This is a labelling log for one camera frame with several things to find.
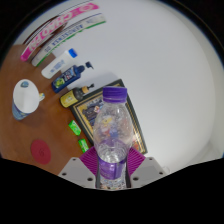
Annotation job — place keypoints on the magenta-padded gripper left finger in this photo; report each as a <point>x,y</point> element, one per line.
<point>87,161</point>

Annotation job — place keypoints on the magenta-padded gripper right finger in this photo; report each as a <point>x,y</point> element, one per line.
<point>136,161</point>

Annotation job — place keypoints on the clear purple-capped water bottle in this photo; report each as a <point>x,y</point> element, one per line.
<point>110,133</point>

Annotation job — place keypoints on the flat round red coaster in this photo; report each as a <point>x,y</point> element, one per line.
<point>40,152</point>

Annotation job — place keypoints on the framed group photo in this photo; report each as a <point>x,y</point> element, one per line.
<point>85,113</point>

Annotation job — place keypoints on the yellow-labelled dark pump bottle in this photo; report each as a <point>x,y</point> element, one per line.
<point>71,97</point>

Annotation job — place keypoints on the dark blue pump bottle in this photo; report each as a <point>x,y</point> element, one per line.
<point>68,78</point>

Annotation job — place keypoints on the white blue patterned paper cup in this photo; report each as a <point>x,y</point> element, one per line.
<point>25,98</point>

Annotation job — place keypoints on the white blue-capped lotion bottle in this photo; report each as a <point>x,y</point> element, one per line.
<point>56,65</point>

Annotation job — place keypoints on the white green shuttlecock tube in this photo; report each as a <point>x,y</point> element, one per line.
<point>66,38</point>

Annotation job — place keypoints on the pink shuttlecock tube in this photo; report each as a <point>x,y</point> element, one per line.
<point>56,30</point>

